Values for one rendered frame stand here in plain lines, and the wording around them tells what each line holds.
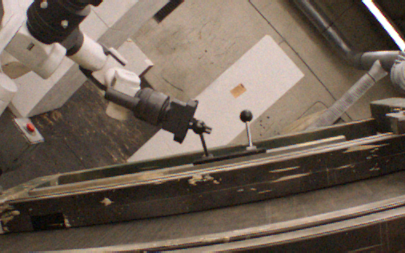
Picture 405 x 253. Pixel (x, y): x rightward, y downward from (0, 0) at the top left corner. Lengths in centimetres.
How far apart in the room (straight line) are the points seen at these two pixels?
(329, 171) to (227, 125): 410
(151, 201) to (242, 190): 18
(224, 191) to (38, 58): 42
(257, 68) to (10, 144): 360
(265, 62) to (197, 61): 453
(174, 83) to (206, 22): 137
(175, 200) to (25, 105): 303
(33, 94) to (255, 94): 234
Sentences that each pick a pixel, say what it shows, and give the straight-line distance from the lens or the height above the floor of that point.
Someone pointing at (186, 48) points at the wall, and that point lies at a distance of 937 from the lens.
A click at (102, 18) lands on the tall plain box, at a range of 360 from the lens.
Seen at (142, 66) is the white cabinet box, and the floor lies 65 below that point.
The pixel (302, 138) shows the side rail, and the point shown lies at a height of 162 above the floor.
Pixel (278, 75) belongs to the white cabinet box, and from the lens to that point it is 493.
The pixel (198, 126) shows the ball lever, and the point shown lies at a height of 145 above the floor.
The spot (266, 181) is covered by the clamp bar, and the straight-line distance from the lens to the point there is 88.
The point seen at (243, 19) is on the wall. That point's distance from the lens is 935.
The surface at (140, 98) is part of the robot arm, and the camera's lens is 124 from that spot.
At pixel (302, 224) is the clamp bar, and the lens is 45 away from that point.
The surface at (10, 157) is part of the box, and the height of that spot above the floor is 83.
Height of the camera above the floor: 163
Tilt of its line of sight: 9 degrees down
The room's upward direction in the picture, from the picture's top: 48 degrees clockwise
